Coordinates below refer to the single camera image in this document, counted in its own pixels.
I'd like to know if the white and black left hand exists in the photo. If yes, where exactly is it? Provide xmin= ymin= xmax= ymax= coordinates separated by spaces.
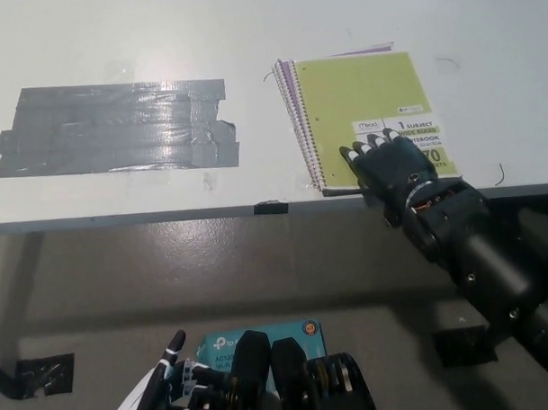
xmin=112 ymin=327 xmax=239 ymax=410

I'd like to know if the black right hand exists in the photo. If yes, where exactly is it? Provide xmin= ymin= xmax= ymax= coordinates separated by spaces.
xmin=336 ymin=125 xmax=443 ymax=229

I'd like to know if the green spiral notebook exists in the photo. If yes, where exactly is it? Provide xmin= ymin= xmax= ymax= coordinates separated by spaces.
xmin=286 ymin=47 xmax=469 ymax=202

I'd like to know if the black robot body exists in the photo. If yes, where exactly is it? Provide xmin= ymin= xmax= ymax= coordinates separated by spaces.
xmin=185 ymin=328 xmax=386 ymax=410

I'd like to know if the teal router box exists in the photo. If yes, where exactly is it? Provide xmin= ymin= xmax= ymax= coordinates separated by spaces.
xmin=193 ymin=315 xmax=329 ymax=392

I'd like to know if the small black tape piece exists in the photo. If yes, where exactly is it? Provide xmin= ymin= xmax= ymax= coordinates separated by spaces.
xmin=253 ymin=201 xmax=290 ymax=217

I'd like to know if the purple spiral notebook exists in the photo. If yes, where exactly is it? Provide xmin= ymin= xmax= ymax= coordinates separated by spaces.
xmin=268 ymin=36 xmax=394 ymax=195

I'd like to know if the grey duct tape patch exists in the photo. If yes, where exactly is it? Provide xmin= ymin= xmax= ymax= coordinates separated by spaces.
xmin=0 ymin=71 xmax=242 ymax=187

